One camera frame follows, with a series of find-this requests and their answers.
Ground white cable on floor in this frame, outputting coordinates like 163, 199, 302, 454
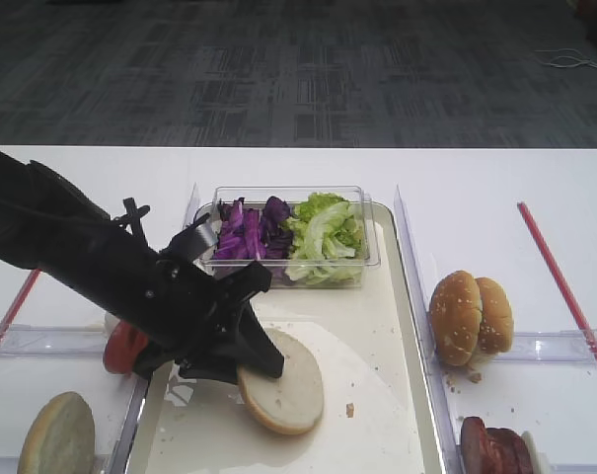
533, 47, 597, 76

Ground white patty stopper block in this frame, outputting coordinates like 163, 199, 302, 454
521, 431, 551, 474

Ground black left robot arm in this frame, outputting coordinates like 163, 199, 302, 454
0, 151, 284, 383

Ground sesame bun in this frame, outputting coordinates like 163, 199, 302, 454
476, 276, 514, 356
429, 271, 483, 366

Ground front sesame bun top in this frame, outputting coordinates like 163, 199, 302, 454
429, 271, 483, 366

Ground front tomato slice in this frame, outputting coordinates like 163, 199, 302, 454
103, 321, 149, 374

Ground rear meat patty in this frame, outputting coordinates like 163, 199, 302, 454
486, 428, 534, 474

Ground right red strip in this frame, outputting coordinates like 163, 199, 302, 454
517, 201, 597, 361

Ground metal baking tray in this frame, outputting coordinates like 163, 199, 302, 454
128, 204, 444, 473

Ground shredded purple cabbage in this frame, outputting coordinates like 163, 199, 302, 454
213, 196, 293, 261

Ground left red strip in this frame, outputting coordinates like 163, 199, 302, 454
0, 269, 40, 343

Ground green lettuce leaves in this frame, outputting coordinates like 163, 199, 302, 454
283, 193, 365, 286

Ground clear rail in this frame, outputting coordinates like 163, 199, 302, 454
494, 330, 597, 365
0, 325, 108, 357

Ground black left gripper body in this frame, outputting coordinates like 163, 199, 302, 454
103, 252, 271, 377

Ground rear sesame bun top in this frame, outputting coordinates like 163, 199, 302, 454
476, 276, 514, 356

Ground upper right clear rail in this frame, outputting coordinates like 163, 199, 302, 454
494, 330, 597, 365

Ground clear plastic salad container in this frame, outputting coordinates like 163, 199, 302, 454
195, 186, 380, 288

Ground meat patty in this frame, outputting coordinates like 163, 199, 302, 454
460, 417, 495, 474
486, 428, 534, 474

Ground bun half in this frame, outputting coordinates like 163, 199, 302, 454
237, 328, 325, 435
17, 391, 96, 474

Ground right clear long divider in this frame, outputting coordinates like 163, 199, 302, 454
394, 186, 464, 473

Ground front meat patty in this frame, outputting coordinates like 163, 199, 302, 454
460, 417, 495, 474

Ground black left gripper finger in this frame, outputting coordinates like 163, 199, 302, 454
177, 354, 238, 385
231, 303, 284, 379

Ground white tomato stopper block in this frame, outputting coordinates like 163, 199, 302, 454
104, 312, 119, 336

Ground upper left clear rail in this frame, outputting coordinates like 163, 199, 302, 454
0, 325, 108, 357

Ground red strip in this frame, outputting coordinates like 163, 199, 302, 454
0, 269, 40, 343
517, 201, 597, 361

